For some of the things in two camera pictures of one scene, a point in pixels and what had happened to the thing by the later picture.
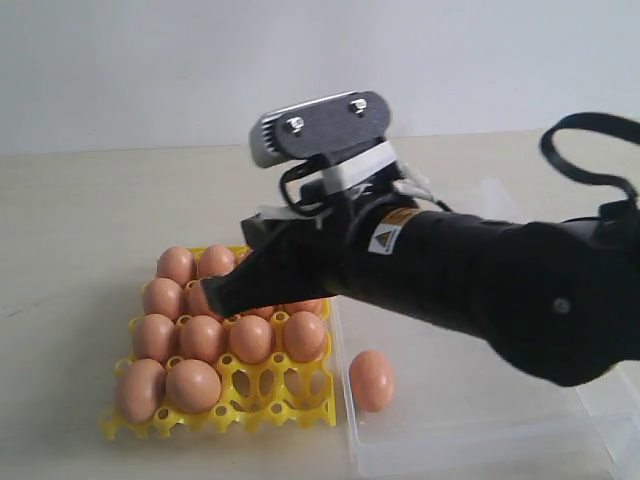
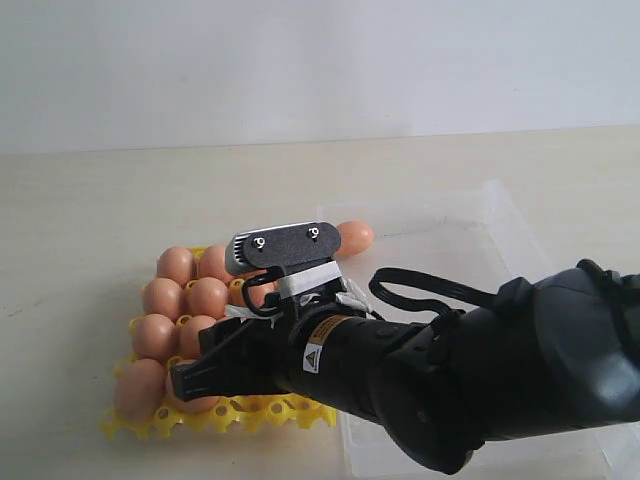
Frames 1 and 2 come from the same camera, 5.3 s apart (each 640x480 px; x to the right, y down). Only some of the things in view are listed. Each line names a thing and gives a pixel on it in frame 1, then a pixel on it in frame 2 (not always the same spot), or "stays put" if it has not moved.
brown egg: [201, 338] stays put
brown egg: [195, 299] stays put
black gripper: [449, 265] -> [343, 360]
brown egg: [216, 260] stays put
